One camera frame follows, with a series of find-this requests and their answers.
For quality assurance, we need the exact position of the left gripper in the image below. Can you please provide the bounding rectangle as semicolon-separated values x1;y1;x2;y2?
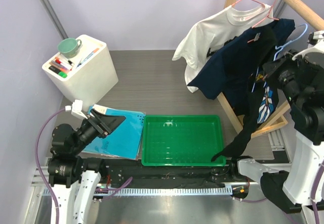
71;107;125;153

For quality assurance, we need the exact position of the light blue wire hanger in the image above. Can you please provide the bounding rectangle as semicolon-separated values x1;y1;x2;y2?
252;23;309;93

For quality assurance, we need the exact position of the black flower print t-shirt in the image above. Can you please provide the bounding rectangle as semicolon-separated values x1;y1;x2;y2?
211;27;276;162

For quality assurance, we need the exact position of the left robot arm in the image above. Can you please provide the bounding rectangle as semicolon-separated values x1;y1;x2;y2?
48;109;126;223

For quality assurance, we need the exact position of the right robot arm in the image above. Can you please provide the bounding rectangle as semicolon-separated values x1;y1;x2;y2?
228;30;323;214

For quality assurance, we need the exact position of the navy blue t-shirt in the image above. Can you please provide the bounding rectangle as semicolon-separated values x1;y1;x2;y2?
189;19;295;115

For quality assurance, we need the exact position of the pink hanger of navy shirt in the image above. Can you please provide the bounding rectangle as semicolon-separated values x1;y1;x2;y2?
251;0;279;29

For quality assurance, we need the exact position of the white t-shirt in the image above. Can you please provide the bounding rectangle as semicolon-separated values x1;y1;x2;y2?
172;4;273;84

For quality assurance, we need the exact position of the blue folder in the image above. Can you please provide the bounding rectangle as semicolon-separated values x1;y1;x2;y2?
83;104;145;160

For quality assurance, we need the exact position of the white square bin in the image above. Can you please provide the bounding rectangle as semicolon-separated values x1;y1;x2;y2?
42;34;118;111

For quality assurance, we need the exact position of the green capped marker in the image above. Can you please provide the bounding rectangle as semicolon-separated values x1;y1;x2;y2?
58;71;67;78

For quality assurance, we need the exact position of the green plastic tray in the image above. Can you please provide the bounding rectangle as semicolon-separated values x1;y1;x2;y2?
141;115;226;167

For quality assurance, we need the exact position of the orange tipped white pen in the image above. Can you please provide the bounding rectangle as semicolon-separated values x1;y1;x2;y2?
81;48;99;63

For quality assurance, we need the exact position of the red marker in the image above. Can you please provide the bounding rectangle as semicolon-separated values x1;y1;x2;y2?
55;58;72;70

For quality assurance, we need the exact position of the green ceramic cup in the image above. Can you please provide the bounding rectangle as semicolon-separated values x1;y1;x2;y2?
57;38;82;58

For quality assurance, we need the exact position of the wooden clothes rack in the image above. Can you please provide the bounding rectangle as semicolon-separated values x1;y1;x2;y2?
217;0;323;138

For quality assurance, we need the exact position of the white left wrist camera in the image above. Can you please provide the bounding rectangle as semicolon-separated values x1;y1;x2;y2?
64;99;88;120

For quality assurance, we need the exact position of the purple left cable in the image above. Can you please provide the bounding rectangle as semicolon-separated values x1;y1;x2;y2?
36;107;74;224

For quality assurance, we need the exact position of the purple cable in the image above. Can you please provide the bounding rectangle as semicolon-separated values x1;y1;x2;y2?
36;107;74;224
310;158;324;224

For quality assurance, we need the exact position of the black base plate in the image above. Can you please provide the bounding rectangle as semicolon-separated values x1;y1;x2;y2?
105;159;247;189

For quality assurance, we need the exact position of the white slotted cable duct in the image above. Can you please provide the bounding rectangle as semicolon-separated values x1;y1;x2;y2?
43;186;233;197

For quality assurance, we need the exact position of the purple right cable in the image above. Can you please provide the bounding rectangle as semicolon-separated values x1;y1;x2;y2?
310;158;324;224

